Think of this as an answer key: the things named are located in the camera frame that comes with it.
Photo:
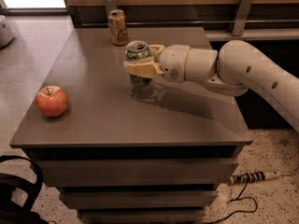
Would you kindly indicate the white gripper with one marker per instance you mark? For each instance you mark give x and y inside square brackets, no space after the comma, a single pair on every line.
[173,61]

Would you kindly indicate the green soda can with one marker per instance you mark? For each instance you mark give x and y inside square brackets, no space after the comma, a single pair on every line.
[136,50]

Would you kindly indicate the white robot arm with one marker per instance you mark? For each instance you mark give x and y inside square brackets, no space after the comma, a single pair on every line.
[234,69]

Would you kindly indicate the gold soda can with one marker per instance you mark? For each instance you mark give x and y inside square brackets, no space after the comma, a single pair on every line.
[118,27]

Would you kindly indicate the red apple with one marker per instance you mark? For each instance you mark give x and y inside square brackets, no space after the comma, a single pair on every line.
[52,101]

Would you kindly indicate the grey drawer cabinet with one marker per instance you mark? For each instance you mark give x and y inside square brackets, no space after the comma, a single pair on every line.
[127,155]

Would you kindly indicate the white round object on floor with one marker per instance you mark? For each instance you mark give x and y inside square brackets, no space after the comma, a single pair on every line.
[6,33]

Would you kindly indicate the white power strip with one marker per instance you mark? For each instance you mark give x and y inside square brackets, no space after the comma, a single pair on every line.
[253,177]

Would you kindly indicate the left metal wall bracket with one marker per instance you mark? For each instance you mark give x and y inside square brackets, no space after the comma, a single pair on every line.
[109,6]

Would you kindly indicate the metal wall bracket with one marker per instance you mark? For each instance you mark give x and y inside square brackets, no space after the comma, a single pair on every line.
[241,17]
[109,6]

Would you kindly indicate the right metal wall bracket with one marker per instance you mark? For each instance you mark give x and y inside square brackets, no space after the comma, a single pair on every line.
[241,17]

